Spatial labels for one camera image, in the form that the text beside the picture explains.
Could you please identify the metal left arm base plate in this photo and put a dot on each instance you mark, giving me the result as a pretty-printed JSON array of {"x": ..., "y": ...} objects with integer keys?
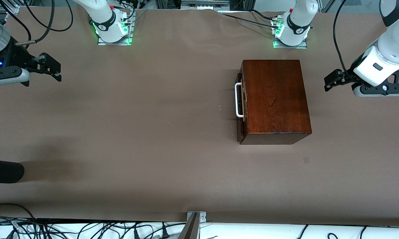
[{"x": 290, "y": 46}]

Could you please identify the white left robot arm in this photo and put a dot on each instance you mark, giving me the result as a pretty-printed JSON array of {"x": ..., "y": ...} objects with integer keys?
[{"x": 299, "y": 16}]

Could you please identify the dark brown wooden cabinet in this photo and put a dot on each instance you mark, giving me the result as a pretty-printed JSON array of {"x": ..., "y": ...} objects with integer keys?
[{"x": 276, "y": 99}]

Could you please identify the metal bracket with dark bar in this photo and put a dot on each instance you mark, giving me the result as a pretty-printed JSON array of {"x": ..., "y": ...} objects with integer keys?
[{"x": 196, "y": 217}]

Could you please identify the black rounded cylinder object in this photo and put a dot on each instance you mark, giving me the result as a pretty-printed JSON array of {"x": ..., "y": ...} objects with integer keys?
[{"x": 3, "y": 171}]

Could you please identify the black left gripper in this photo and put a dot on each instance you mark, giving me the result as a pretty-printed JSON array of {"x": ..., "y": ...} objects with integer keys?
[{"x": 346, "y": 75}]

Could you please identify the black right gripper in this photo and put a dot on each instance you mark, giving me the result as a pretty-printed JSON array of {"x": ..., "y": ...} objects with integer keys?
[{"x": 16, "y": 57}]

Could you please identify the aluminium frame rack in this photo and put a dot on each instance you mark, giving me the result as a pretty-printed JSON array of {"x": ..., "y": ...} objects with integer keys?
[{"x": 204, "y": 4}]

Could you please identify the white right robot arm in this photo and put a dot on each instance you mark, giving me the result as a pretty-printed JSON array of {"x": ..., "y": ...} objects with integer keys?
[{"x": 103, "y": 16}]

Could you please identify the metal corner bracket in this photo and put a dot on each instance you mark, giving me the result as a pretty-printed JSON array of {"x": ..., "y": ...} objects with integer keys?
[{"x": 13, "y": 9}]

